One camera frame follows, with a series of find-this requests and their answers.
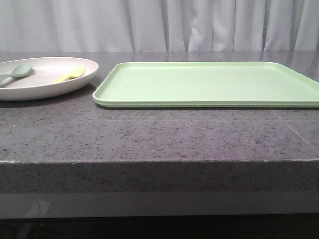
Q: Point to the yellow plastic fork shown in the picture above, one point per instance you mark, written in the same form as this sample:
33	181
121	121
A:
77	72

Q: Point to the white round plate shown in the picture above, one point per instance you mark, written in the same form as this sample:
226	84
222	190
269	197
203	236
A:
39	82

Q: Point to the light green plastic tray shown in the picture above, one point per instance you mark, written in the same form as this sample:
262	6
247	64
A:
206	84

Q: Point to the sage green plastic spoon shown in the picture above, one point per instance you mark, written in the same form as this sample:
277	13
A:
19	72

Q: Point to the grey pleated curtain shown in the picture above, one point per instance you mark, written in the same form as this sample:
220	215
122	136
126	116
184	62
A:
158	25

